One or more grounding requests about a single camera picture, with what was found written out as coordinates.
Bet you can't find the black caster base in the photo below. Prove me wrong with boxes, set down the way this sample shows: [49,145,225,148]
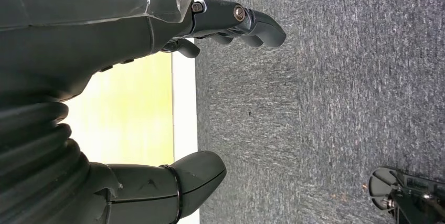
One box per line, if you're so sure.
[367,166,445,224]

